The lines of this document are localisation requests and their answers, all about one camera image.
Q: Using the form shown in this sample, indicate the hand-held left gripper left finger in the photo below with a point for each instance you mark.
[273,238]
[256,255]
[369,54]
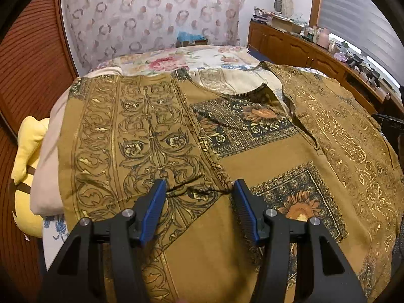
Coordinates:
[157,202]

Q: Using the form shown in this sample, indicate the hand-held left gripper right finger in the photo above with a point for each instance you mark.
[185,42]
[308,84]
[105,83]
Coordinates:
[242,205]

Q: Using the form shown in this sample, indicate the gold patterned shirt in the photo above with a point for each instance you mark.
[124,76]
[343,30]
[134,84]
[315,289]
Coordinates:
[132,126]

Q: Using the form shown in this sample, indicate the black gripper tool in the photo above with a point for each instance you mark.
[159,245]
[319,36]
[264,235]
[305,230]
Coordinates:
[356,61]
[373,76]

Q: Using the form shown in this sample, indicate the purple cloth item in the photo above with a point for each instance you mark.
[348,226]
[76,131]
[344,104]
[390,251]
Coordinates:
[341,56]

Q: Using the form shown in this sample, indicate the pink jar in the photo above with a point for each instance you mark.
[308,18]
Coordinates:
[323,38]

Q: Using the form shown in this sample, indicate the grey window blind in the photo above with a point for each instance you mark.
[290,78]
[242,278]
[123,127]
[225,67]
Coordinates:
[359,15]

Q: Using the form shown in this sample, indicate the beige blanket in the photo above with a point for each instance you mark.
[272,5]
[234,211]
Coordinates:
[47,170]

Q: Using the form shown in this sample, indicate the wooden sideboard cabinet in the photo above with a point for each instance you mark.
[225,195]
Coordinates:
[293,49]

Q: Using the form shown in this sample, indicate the yellow plush toy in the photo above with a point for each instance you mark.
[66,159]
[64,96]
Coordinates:
[26,151]

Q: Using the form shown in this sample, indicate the cardboard box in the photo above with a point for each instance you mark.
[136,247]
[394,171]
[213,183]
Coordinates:
[285,24]

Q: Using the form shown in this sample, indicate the floral bed quilt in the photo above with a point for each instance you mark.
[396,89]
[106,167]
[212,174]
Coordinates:
[176,60]

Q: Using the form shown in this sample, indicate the navy mattress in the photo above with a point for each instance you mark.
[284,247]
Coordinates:
[254,53]

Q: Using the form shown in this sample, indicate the small round fan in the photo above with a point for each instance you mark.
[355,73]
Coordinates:
[278,5]

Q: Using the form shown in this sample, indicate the teal topped box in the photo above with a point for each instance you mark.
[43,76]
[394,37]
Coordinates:
[191,38]

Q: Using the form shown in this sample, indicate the stack of papers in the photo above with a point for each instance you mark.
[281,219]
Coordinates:
[261,15]

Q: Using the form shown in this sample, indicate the wooden window frame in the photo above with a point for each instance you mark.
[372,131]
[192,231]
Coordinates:
[315,0]

